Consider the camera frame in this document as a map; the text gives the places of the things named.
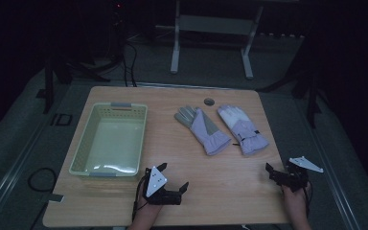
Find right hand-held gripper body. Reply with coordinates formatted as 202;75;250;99
282;155;324;193

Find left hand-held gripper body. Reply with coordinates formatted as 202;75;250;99
142;166;183;206

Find lilac glove with white back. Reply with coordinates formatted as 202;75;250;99
217;103;270;156

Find lilac glove with grey palm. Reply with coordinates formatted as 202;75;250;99
173;105;233;157

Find person's right hand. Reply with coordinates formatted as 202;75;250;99
281;183;311;219

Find person's left hand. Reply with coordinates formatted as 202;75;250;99
133;195;165;224

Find pale green plastic basket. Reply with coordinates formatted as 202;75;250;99
68;102;149;178

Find black tripod stand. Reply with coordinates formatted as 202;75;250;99
36;54;111;115
257;71;332;129

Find dark device with red light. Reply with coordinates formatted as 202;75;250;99
109;0;127;63

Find white metal stand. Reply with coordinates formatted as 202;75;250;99
154;0;301;81

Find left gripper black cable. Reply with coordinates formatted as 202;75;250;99
131;169;150;222

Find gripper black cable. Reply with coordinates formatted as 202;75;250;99
305;180;313;219
131;169;150;222

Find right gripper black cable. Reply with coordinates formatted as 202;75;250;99
305;180;313;219

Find black hanging cables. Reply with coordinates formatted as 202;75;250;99
121;39;139;88

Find black looped floor cable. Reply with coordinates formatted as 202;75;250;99
27;167;58;194

